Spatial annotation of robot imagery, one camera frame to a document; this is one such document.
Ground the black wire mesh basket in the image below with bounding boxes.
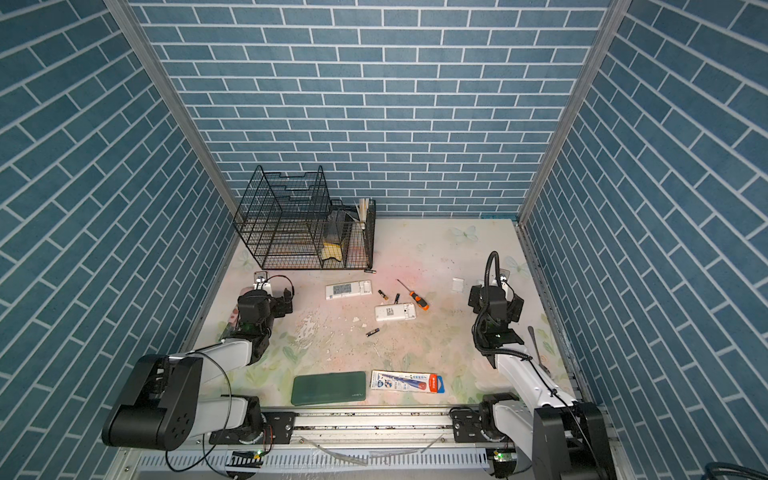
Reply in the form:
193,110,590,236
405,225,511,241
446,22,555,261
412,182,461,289
320,198,376,270

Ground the yellow item in basket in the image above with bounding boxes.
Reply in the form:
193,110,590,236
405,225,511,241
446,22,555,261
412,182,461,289
320,239,343,262

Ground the white remote control with screen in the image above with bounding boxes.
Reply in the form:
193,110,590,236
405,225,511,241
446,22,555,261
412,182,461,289
325,280,372,300

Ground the metal spoon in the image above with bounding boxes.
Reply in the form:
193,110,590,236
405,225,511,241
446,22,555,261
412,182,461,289
527,326,550,375

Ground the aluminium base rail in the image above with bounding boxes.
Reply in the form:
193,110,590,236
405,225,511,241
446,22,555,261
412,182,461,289
119,404,625,480

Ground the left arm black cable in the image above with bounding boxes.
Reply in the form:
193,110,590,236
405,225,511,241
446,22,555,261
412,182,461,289
164,274,296,474

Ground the orange black screwdriver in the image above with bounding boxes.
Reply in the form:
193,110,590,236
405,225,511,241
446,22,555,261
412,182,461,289
397,279,429,311

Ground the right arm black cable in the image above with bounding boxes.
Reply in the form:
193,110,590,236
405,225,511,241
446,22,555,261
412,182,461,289
471,250,577,409

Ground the white blue red package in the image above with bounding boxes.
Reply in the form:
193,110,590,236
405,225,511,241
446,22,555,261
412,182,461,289
370,370,445,394

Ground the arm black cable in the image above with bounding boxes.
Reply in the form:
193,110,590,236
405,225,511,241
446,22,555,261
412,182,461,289
471,250,577,409
164,274,296,474

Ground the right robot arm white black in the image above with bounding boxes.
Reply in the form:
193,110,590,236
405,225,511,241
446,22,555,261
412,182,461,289
468,284,617,479

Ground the black wire file rack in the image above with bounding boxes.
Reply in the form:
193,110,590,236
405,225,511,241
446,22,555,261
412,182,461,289
234,166,331,271

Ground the green flat case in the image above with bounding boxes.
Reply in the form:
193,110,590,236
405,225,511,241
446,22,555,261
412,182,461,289
291,371,367,406

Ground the pink object on table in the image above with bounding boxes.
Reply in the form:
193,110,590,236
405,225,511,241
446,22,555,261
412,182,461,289
228,307,239,327

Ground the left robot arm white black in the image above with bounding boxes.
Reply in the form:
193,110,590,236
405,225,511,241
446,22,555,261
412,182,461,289
101,287,295,451

